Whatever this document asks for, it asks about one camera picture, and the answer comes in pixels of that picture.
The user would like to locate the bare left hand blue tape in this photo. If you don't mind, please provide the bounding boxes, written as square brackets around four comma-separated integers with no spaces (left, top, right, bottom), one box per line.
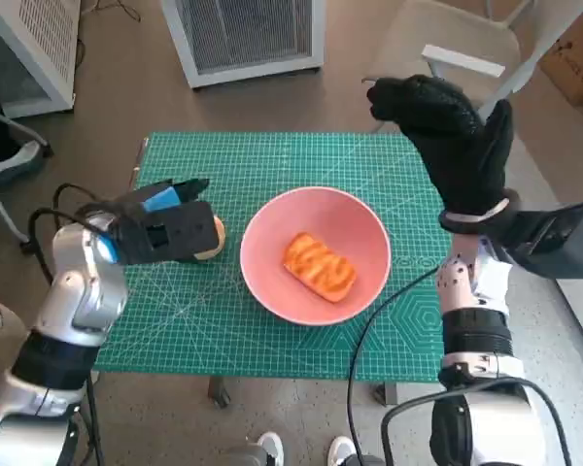
[85,178,211,229]

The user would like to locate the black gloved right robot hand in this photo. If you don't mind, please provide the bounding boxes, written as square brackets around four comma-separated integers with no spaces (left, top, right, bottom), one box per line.
[366,74,515,217]

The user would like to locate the round bread bun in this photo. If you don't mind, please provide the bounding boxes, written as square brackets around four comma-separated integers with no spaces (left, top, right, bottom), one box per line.
[193,216,226,261]

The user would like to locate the pink bowl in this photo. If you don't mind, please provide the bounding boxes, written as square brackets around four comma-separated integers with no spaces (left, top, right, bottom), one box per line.
[239,187,393,327]

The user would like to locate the braided orange bread loaf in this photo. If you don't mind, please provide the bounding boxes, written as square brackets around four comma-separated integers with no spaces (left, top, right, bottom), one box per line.
[282,231,359,305]

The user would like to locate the green cutting mat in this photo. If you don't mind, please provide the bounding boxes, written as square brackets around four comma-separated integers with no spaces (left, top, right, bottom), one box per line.
[91,130,451,383]

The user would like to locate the beige chair with white armrest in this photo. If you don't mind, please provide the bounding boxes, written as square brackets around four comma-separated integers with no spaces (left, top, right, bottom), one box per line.
[361,0,583,135]

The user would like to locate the cardboard box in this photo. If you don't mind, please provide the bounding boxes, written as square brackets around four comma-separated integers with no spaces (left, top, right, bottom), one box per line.
[538,14,583,107]

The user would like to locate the white perforated metal cabinet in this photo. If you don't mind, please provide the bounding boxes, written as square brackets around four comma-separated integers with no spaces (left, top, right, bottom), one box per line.
[160,0,326,89]
[0,0,82,118]

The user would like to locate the person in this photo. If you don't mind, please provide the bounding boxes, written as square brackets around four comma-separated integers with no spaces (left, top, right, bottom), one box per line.
[0,52,48,188]
[0,290,33,404]

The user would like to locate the black table foot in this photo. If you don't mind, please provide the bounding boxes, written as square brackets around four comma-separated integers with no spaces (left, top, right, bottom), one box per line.
[372,381,398,407]
[207,376,232,409]

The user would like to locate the white shoe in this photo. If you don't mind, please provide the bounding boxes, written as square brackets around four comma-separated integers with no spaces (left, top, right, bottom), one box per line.
[245,430,284,466]
[327,435,357,466]

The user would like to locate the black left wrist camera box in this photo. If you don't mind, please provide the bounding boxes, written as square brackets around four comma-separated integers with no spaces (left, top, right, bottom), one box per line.
[114,200,219,266]

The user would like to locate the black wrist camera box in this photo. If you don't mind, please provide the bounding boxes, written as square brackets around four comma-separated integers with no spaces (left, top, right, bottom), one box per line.
[485,201,583,281]
[114,200,219,266]

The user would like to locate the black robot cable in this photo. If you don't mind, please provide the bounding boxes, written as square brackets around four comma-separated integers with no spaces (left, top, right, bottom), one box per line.
[26,207,91,287]
[381,376,574,466]
[347,265,441,466]
[51,183,103,217]

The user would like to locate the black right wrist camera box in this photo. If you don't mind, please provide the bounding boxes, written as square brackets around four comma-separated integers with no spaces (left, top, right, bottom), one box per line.
[485,201,583,281]

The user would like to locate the grey metal frame chair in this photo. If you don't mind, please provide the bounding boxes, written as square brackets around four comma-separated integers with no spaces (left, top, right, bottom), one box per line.
[0,104,54,253]

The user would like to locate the thin black floor cable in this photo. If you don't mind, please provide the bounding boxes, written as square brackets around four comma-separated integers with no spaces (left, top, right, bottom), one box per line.
[77,0,142,64]

